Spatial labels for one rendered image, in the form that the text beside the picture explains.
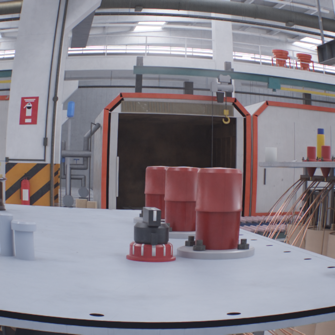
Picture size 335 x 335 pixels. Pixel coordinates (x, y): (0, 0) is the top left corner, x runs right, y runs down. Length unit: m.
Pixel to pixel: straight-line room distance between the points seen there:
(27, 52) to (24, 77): 0.47
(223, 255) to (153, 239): 0.11
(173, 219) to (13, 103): 10.38
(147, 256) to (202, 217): 0.12
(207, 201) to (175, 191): 0.33
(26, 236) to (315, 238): 3.13
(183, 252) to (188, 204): 0.33
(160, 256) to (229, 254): 0.11
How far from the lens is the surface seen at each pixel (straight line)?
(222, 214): 1.09
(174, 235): 1.39
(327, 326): 3.68
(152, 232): 1.04
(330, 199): 4.08
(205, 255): 1.07
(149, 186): 1.75
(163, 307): 0.68
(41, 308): 0.63
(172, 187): 1.42
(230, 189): 1.09
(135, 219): 1.75
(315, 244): 3.99
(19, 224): 0.96
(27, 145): 11.67
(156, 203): 1.74
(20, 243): 0.96
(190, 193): 1.41
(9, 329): 1.48
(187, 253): 1.08
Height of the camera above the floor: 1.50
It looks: level
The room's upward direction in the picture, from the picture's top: 1 degrees clockwise
